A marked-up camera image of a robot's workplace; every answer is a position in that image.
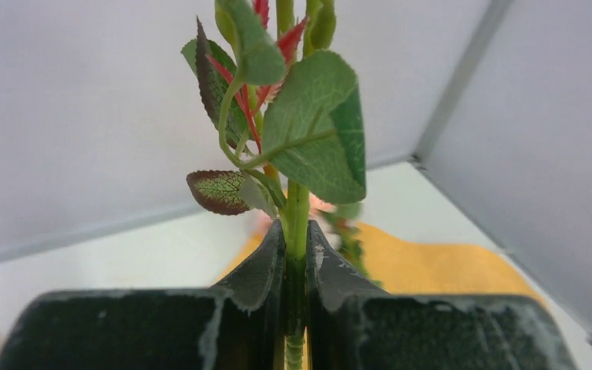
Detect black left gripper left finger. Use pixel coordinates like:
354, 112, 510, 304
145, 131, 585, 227
0, 221, 285, 369

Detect orange wrapping paper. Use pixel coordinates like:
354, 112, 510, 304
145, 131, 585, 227
217, 222, 547, 308

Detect single artificial flower stem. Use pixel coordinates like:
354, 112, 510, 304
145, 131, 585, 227
181, 1, 367, 369

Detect pink artificial flower bouquet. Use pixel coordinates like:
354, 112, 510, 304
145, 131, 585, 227
251, 193, 382, 287

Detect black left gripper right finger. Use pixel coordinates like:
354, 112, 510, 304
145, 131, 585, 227
306, 221, 575, 370

